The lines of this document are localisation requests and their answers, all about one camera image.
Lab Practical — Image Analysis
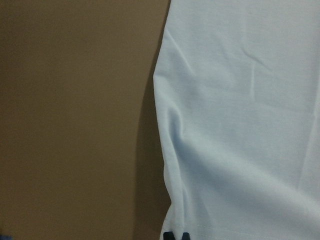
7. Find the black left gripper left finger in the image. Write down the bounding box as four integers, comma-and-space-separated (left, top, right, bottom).
163, 231, 176, 240

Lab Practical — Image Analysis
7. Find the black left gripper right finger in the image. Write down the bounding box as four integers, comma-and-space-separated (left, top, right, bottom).
181, 232, 191, 240

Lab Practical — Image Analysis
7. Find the light blue t-shirt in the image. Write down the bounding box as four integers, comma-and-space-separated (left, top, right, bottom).
153, 0, 320, 240

